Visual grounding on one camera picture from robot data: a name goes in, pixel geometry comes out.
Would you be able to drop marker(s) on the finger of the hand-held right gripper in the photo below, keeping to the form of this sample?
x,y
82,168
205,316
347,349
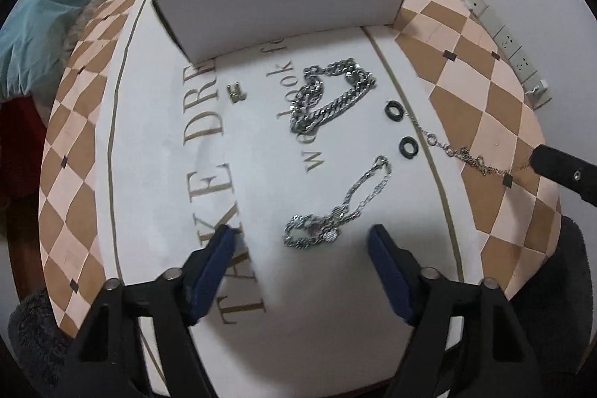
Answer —
x,y
562,172

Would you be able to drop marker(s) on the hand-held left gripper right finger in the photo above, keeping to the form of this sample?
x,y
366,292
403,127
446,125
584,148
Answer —
x,y
389,279

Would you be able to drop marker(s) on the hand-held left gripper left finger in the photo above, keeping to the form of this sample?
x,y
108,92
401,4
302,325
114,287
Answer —
x,y
211,274

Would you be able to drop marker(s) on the white plug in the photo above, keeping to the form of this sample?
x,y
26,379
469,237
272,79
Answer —
x,y
538,92

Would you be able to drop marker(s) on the white power strip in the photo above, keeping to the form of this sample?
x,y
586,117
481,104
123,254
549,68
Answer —
x,y
508,41

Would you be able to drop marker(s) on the dark grey fluffy rug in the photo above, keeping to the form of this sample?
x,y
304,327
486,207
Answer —
x,y
37,332

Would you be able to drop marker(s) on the red cloth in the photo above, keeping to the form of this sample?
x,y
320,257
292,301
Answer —
x,y
18,146

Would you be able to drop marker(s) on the teal blanket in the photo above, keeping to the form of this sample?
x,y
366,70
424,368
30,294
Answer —
x,y
56,6

